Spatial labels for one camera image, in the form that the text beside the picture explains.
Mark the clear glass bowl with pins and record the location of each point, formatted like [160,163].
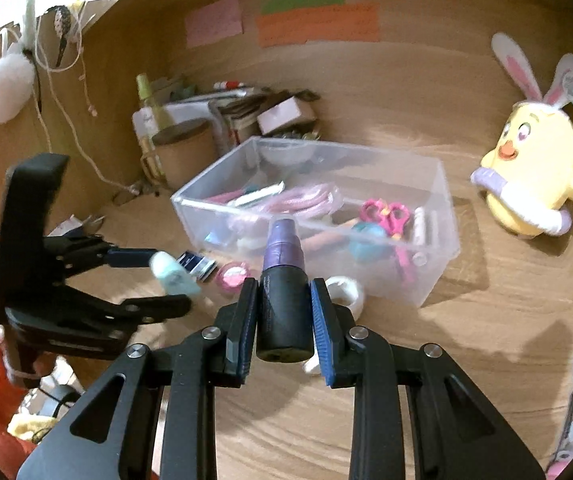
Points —
[286,152]

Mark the black beaded headband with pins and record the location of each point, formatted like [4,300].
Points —
[61,30]

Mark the white lotion bottle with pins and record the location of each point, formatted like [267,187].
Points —
[146,135]

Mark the pink round compact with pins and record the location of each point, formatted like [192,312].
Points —
[232,278]

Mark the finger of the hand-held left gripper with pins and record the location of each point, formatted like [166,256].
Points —
[131,257]
[161,306]

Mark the red white marker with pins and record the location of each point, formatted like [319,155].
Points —
[227,85]

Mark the clear plastic storage box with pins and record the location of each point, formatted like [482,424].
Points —
[426,260]

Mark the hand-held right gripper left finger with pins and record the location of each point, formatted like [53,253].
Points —
[249,330]

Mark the green sticky note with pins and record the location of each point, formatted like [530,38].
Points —
[304,2]

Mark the pink scissors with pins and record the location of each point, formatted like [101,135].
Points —
[391,217]

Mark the brown cylinder container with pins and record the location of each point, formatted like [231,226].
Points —
[184,155]

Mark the blue eyeshadow palette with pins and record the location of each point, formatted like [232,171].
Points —
[199,265]

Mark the small mint bottle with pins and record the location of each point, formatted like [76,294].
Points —
[174,272]

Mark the yellow chick plush toy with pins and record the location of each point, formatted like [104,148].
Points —
[536,160]

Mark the white fluffy pompom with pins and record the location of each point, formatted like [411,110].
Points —
[6,90]

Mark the white bandage roll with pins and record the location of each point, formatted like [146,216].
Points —
[346,297]

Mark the teal tape roll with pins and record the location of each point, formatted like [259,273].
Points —
[371,242]

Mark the orange sticky note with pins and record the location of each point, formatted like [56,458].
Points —
[316,25]

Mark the pink sticky note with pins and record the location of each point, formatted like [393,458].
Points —
[214,21]

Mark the small pink box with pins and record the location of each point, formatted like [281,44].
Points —
[284,115]

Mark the black purple spray bottle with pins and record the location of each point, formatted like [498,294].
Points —
[284,305]

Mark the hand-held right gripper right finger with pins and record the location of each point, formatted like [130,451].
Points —
[322,332]

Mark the stack of books and papers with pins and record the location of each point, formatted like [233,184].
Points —
[236,110]

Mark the yellow green spray bottle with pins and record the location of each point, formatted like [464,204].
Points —
[146,92]

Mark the pink paw hair clip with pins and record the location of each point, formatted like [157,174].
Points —
[558,471]

